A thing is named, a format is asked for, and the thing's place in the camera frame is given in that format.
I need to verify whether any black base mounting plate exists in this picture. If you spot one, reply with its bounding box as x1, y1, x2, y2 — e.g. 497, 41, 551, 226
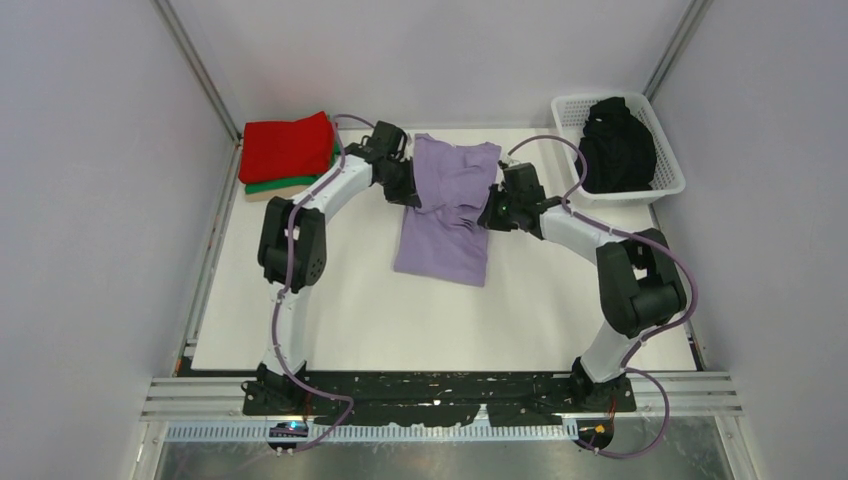
241, 370, 636, 427

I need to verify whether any beige folded t-shirt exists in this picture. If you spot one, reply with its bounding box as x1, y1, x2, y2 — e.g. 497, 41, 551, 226
245, 185, 307, 203

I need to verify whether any aluminium corner post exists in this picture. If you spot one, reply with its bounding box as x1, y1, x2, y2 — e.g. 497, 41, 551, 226
151, 0, 242, 142
642, 0, 714, 102

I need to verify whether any white slotted cable duct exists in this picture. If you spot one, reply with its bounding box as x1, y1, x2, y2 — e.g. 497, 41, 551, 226
164, 419, 578, 444

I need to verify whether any white plastic basket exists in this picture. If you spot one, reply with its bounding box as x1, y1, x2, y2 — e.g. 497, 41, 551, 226
551, 91, 686, 208

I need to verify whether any left aluminium corner post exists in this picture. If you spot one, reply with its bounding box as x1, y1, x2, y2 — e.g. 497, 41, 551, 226
151, 0, 242, 142

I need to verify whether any red folded t-shirt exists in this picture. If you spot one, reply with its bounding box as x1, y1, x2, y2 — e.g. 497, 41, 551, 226
238, 111, 335, 184

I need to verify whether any black t-shirt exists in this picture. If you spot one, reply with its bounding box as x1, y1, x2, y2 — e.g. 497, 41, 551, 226
575, 97, 657, 194

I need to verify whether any green folded t-shirt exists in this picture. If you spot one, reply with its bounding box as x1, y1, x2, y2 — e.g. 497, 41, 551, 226
244, 173, 323, 196

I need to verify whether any right aluminium corner post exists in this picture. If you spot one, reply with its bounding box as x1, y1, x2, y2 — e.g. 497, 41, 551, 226
642, 0, 714, 102

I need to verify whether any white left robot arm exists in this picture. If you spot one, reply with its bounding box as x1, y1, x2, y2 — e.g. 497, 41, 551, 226
245, 121, 421, 414

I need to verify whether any lavender t-shirt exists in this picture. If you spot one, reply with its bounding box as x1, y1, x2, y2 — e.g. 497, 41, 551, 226
393, 134, 502, 287

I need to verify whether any aluminium front rail frame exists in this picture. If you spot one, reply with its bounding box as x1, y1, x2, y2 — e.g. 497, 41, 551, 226
141, 371, 742, 421

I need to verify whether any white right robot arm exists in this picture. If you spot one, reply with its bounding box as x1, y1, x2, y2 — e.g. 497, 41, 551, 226
478, 163, 688, 411

